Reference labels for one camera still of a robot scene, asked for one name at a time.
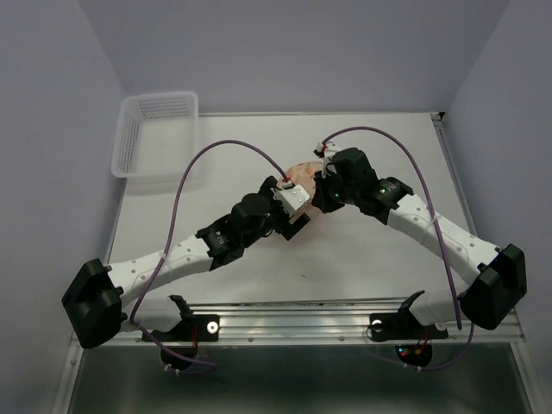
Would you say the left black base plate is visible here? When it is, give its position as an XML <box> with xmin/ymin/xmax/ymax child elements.
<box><xmin>151</xmin><ymin>314</ymin><xmax>220</xmax><ymax>342</ymax></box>

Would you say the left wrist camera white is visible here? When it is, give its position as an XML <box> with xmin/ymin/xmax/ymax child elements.
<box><xmin>273</xmin><ymin>185</ymin><xmax>311</xmax><ymax>216</ymax></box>

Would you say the aluminium mounting rail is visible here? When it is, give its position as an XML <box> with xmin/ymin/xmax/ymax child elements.
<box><xmin>138</xmin><ymin>298</ymin><xmax>525</xmax><ymax>347</ymax></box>

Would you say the floral mesh laundry bag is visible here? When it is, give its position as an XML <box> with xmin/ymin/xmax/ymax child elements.
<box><xmin>286</xmin><ymin>161</ymin><xmax>323</xmax><ymax>222</ymax></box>

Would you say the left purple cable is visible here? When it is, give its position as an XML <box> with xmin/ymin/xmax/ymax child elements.
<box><xmin>129</xmin><ymin>138</ymin><xmax>292</xmax><ymax>375</ymax></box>

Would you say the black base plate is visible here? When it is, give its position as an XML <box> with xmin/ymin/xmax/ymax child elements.
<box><xmin>151</xmin><ymin>314</ymin><xmax>220</xmax><ymax>342</ymax></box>
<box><xmin>367</xmin><ymin>311</ymin><xmax>449</xmax><ymax>342</ymax></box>

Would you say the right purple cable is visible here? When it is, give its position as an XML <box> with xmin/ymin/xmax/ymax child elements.
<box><xmin>321</xmin><ymin>126</ymin><xmax>475</xmax><ymax>372</ymax></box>

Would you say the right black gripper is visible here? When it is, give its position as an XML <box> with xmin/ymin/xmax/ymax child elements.
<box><xmin>310</xmin><ymin>166</ymin><xmax>359</xmax><ymax>215</ymax></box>

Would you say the purple cable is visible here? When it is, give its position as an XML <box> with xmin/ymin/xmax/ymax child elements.
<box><xmin>321</xmin><ymin>126</ymin><xmax>475</xmax><ymax>372</ymax></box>
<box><xmin>129</xmin><ymin>138</ymin><xmax>292</xmax><ymax>375</ymax></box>

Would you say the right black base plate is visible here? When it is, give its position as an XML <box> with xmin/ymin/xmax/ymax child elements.
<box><xmin>367</xmin><ymin>311</ymin><xmax>449</xmax><ymax>342</ymax></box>

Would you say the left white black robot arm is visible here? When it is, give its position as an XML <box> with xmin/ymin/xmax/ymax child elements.
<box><xmin>61</xmin><ymin>177</ymin><xmax>311</xmax><ymax>349</ymax></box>

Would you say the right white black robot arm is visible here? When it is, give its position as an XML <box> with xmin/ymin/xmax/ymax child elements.
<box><xmin>312</xmin><ymin>143</ymin><xmax>527</xmax><ymax>336</ymax></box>

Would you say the white perforated plastic basket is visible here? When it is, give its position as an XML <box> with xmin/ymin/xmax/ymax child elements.
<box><xmin>110</xmin><ymin>91</ymin><xmax>198</xmax><ymax>183</ymax></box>

